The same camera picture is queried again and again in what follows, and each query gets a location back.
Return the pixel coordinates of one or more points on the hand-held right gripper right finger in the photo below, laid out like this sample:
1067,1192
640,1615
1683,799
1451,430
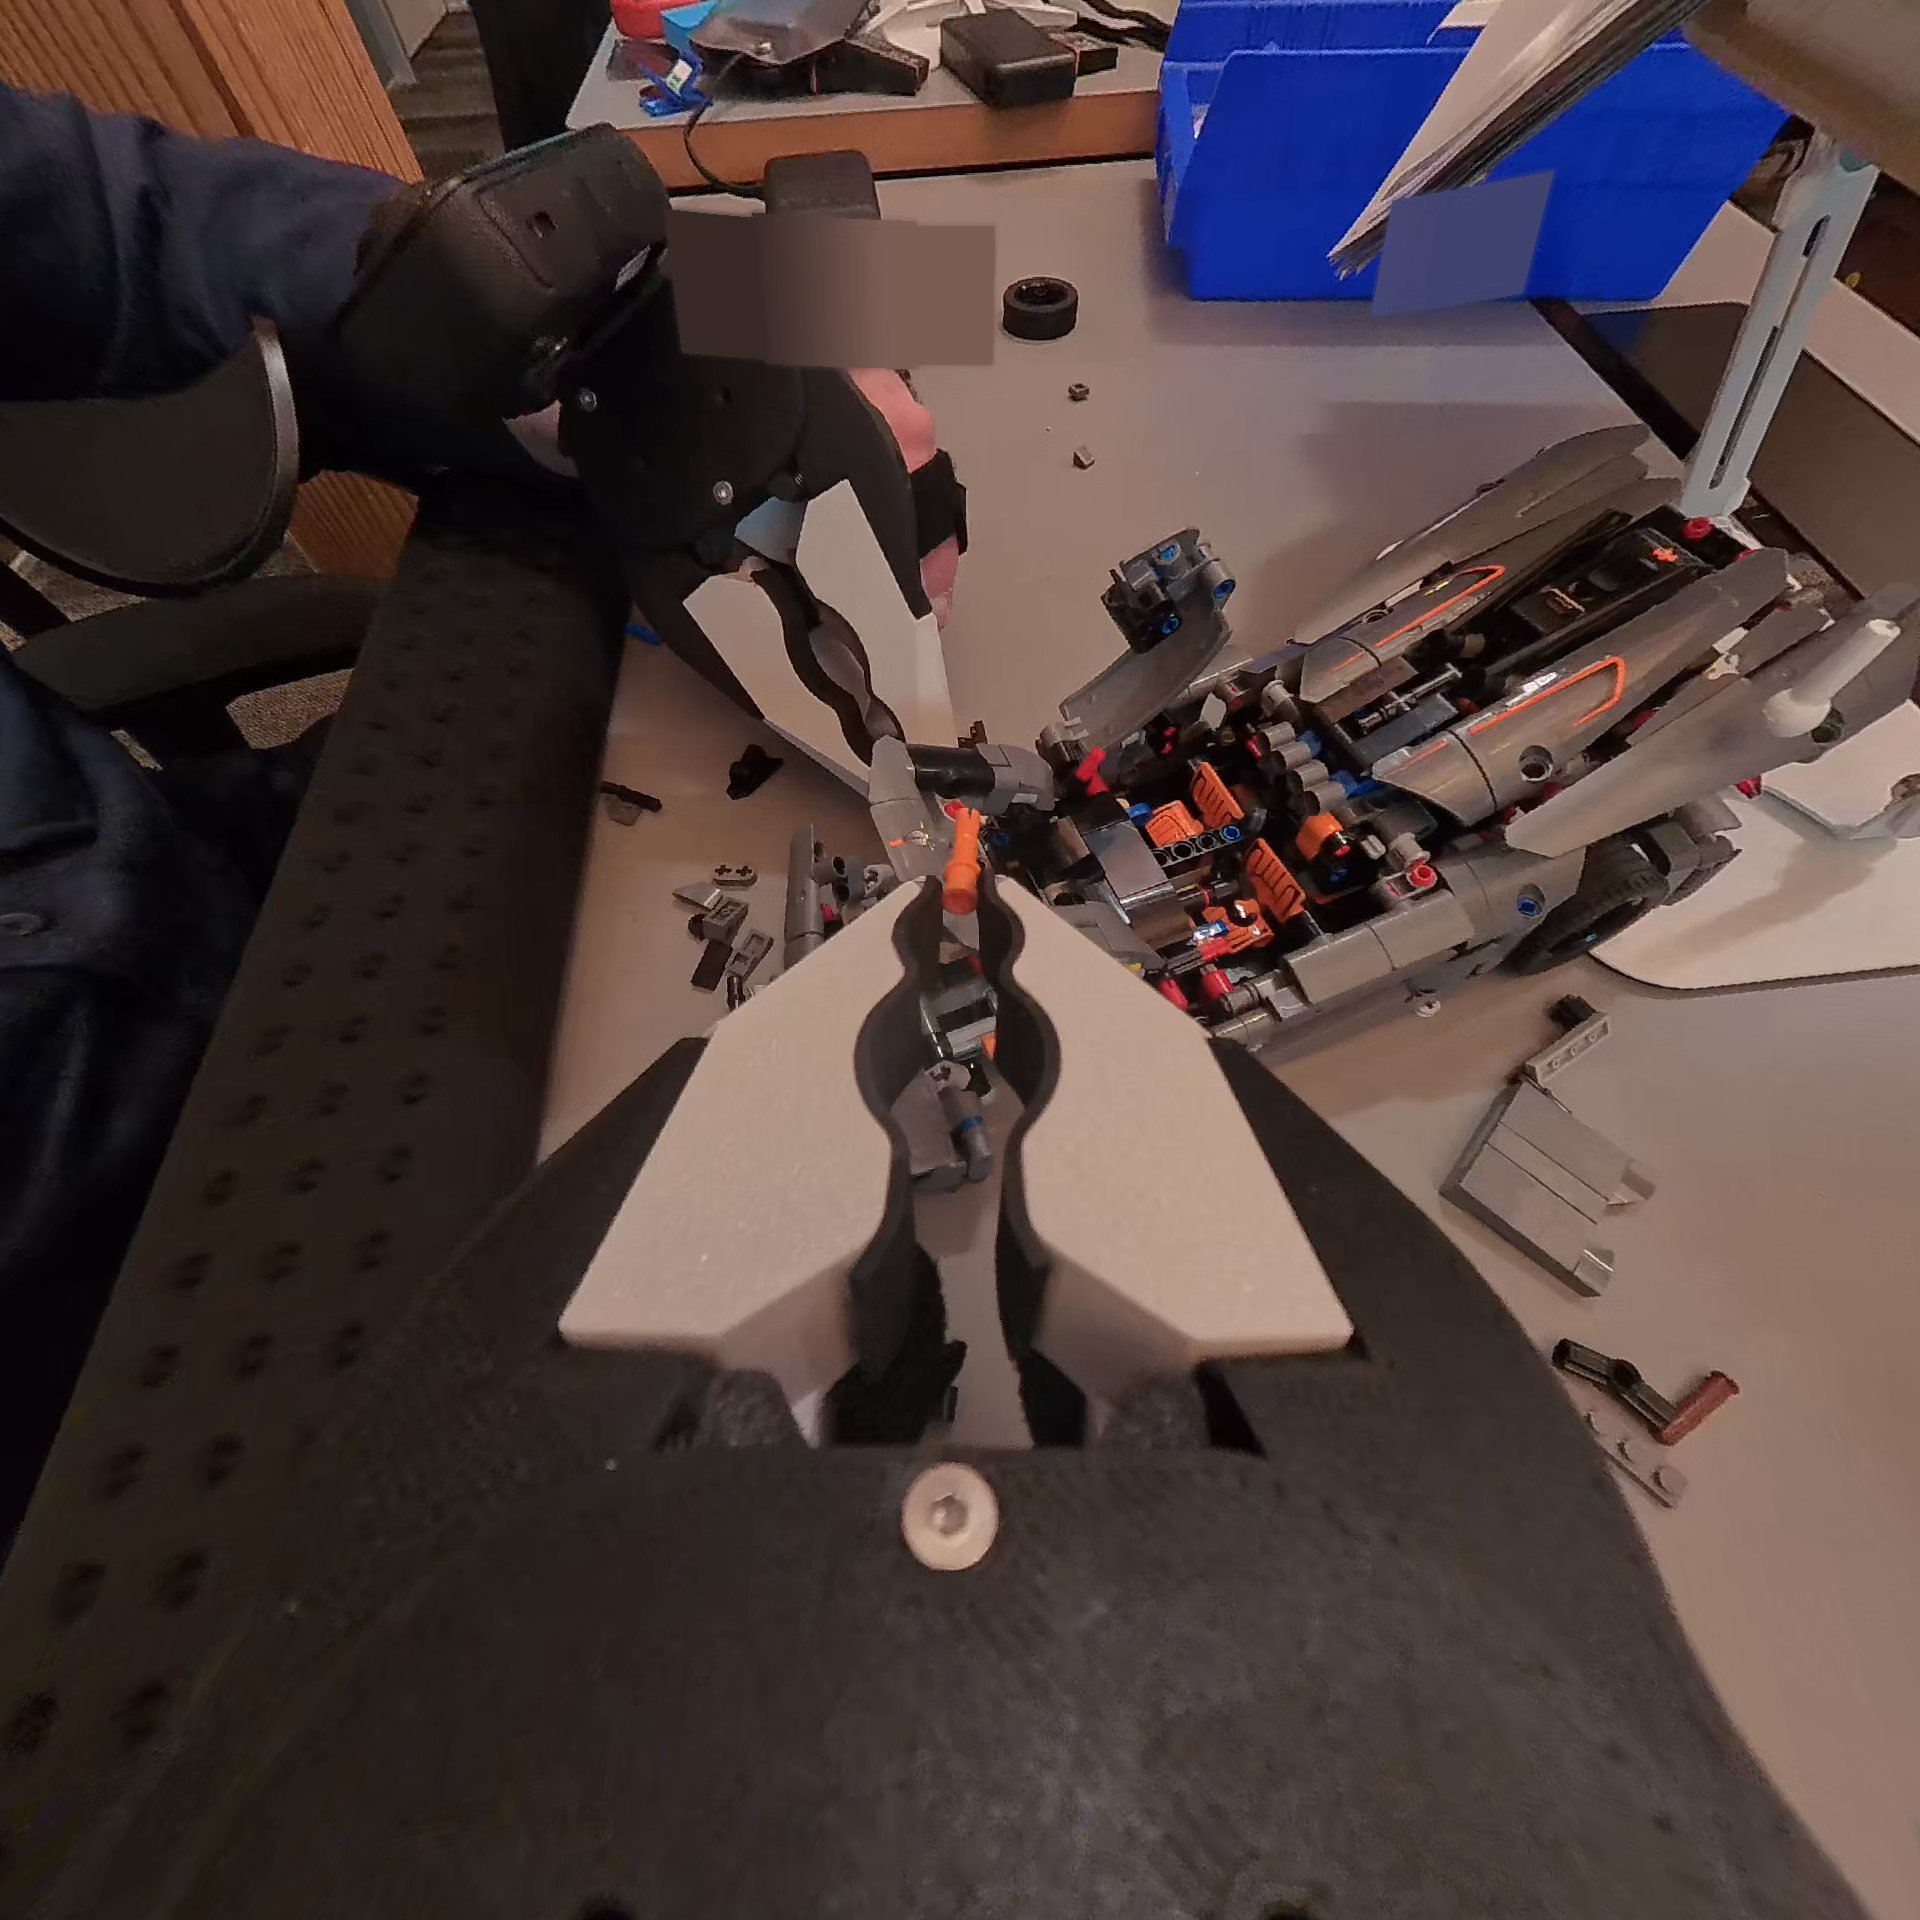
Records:
1201,1201

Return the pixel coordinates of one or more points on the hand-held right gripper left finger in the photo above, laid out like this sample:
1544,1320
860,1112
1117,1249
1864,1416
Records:
705,1201

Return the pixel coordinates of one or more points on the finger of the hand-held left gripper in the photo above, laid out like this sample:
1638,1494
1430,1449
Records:
749,646
885,599

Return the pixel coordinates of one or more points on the lego subassembly with orange pin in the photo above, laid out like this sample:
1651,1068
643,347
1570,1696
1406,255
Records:
960,1023

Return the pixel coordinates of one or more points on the grey orange lego car model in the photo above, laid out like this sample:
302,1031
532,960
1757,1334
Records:
1425,902

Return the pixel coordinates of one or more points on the person's left forearm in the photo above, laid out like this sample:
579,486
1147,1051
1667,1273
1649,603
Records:
148,255

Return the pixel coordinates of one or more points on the black lego clip piece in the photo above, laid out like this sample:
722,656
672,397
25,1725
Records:
753,774

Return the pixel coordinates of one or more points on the black lego axle pin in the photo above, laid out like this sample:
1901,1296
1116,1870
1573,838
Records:
628,791

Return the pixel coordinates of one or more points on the black lego tile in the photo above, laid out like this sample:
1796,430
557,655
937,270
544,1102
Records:
708,966

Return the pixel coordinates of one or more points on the grey lego jumper plate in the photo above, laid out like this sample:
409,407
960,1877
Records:
753,953

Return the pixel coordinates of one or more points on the grey lego brick with stud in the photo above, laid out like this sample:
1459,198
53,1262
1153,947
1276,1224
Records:
725,918

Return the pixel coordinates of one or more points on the grey lego panel assembly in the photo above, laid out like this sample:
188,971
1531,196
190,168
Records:
1530,1184

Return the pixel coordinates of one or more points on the grey lego plate with holes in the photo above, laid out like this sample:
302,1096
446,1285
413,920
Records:
1642,1471

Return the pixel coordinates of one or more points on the lego instruction booklet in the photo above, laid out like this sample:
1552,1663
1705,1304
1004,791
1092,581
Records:
1530,91

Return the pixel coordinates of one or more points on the person's left hand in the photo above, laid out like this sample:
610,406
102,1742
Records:
897,406

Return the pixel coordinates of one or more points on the red and blue tool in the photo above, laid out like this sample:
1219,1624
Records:
667,83

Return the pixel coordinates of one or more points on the black rubber tyre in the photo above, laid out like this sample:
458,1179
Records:
1013,317

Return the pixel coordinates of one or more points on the wooden cabinet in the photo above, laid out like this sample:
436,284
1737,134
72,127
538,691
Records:
224,60

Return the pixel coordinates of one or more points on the dark handheld device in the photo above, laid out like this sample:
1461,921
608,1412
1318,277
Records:
840,60

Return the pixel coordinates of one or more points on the black office chair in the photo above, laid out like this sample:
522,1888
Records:
148,480

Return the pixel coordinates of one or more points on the black connector with brown pin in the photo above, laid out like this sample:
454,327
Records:
1627,1381

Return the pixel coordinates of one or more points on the black power adapter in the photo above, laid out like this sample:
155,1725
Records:
1004,59

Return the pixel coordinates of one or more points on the blue storage bin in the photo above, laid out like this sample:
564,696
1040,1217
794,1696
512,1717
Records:
1276,23
1290,181

